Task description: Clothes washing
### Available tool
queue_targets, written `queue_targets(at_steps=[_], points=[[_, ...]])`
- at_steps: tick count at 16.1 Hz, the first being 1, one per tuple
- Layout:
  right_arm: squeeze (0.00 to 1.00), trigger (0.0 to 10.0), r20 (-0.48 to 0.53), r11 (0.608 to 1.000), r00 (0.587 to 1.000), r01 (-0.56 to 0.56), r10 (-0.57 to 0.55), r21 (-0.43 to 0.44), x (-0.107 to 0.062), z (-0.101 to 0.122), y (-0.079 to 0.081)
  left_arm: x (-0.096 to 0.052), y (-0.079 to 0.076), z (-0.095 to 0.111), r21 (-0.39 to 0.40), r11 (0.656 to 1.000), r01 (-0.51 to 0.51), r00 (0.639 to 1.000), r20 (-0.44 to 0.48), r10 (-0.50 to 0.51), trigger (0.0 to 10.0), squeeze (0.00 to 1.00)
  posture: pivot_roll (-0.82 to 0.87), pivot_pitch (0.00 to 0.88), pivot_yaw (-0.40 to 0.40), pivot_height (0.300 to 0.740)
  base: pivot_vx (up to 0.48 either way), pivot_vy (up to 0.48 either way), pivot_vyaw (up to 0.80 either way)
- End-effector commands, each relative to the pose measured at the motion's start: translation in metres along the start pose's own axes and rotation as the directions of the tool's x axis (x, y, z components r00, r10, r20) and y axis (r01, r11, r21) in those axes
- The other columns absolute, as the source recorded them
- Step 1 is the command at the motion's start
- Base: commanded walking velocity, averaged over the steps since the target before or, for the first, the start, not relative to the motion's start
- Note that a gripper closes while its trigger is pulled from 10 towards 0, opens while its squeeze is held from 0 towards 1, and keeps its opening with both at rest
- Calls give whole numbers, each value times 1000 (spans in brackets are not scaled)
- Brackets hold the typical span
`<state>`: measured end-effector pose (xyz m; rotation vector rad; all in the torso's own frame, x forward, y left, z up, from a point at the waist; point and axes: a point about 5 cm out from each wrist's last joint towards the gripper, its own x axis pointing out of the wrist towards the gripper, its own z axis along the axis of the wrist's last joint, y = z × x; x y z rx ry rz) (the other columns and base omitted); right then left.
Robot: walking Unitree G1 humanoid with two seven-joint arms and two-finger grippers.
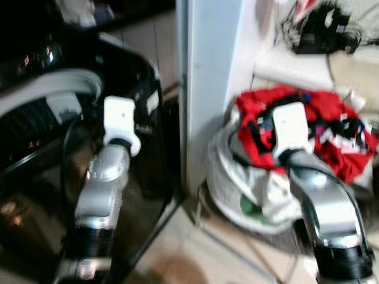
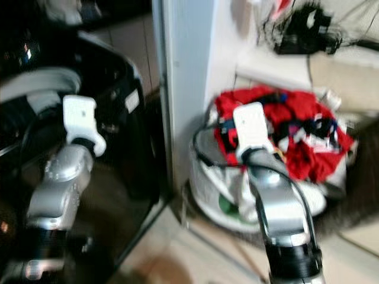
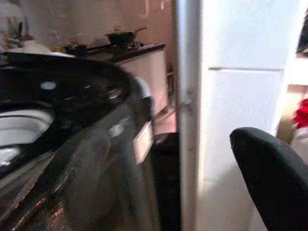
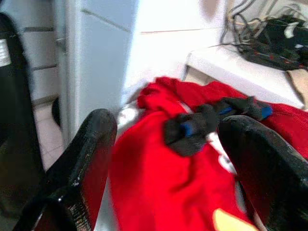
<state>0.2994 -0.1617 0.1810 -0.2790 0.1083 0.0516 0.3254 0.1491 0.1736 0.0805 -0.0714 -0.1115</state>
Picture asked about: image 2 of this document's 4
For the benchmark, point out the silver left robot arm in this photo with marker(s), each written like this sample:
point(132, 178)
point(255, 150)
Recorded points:
point(56, 195)

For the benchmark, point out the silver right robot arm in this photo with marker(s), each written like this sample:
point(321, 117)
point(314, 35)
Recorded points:
point(284, 207)

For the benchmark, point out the black washing machine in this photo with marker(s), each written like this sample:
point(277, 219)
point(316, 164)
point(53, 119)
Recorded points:
point(130, 195)

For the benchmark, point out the white laundry basket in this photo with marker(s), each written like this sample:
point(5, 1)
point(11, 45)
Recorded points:
point(213, 177)

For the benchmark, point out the red garment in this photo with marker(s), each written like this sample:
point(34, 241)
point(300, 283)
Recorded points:
point(296, 106)

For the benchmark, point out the white cloth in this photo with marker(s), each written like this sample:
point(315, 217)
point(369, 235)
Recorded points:
point(59, 10)

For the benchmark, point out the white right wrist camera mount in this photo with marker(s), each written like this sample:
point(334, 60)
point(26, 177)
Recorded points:
point(251, 127)

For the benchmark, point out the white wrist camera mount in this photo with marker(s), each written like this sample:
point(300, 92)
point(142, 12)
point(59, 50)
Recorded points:
point(80, 115)
point(251, 127)

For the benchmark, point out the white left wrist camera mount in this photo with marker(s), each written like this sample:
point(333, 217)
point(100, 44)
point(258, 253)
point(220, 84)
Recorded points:
point(80, 115)

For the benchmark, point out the white door frame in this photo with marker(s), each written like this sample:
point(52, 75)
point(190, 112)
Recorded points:
point(183, 89)

